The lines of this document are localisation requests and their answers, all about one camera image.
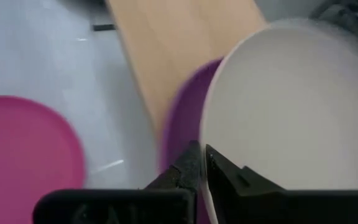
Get light wooden shelf board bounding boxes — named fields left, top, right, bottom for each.
left=104, top=0, right=267, bottom=144

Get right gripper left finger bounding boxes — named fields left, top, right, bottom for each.
left=32, top=139, right=203, bottom=224

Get pink plate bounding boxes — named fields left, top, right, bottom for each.
left=0, top=95, right=86, bottom=224
left=158, top=57, right=225, bottom=224

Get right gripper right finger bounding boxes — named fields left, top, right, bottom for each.
left=205, top=144, right=358, bottom=224

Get cream plate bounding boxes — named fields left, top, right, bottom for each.
left=199, top=18, right=358, bottom=224

